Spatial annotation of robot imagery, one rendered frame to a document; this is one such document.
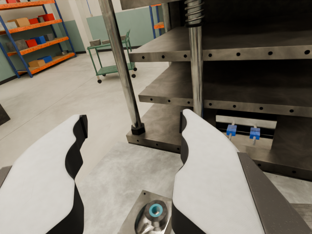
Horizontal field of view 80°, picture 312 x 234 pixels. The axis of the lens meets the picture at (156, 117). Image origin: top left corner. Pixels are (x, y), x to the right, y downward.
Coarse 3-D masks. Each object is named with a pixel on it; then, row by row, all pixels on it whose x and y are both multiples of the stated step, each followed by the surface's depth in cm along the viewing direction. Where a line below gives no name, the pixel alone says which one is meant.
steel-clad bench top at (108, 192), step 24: (120, 144) 115; (96, 168) 101; (120, 168) 98; (144, 168) 96; (168, 168) 93; (96, 192) 88; (120, 192) 86; (168, 192) 82; (288, 192) 73; (96, 216) 78; (120, 216) 76
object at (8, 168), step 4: (4, 168) 7; (8, 168) 7; (0, 172) 7; (4, 172) 7; (8, 172) 7; (0, 176) 7; (4, 176) 7; (0, 180) 7; (4, 180) 7; (0, 184) 7
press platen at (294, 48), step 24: (216, 24) 134; (240, 24) 119; (264, 24) 108; (288, 24) 98; (144, 48) 105; (168, 48) 96; (216, 48) 82; (240, 48) 77; (264, 48) 73; (288, 48) 70
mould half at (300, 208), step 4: (292, 204) 59; (296, 204) 58; (300, 204) 58; (304, 204) 58; (308, 204) 58; (296, 208) 57; (300, 208) 57; (304, 208) 57; (308, 208) 57; (300, 212) 56; (304, 212) 56; (308, 212) 56; (304, 216) 55; (308, 216) 55; (304, 220) 54; (308, 220) 54; (308, 224) 53
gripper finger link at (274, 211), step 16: (240, 160) 8; (256, 176) 7; (256, 192) 6; (272, 192) 6; (256, 208) 6; (272, 208) 6; (288, 208) 6; (272, 224) 5; (288, 224) 5; (304, 224) 5
